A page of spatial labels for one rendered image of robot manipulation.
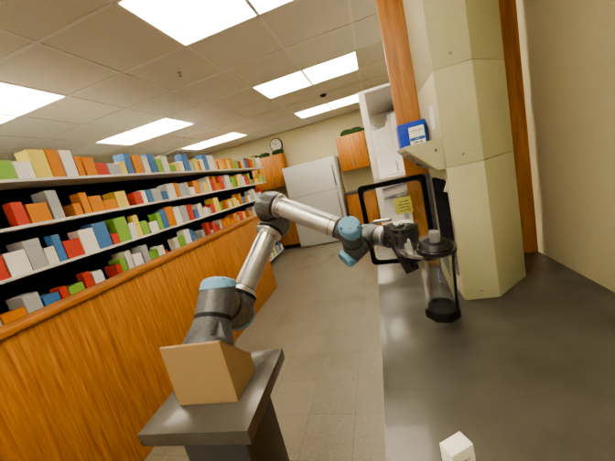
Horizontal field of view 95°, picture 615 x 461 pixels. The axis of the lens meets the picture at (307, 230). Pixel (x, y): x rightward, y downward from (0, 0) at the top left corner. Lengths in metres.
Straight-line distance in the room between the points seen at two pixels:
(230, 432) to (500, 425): 0.59
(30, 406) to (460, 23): 2.31
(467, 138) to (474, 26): 0.32
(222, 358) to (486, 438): 0.61
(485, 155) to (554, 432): 0.72
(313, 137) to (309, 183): 1.19
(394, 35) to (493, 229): 0.88
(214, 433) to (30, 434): 1.30
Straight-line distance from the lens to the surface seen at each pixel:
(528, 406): 0.81
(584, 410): 0.83
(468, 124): 1.06
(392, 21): 1.50
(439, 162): 1.04
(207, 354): 0.87
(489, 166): 1.10
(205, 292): 0.96
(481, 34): 1.17
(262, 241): 1.16
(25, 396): 2.01
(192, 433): 0.92
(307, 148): 6.75
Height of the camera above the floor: 1.48
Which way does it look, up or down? 10 degrees down
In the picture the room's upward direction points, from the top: 14 degrees counter-clockwise
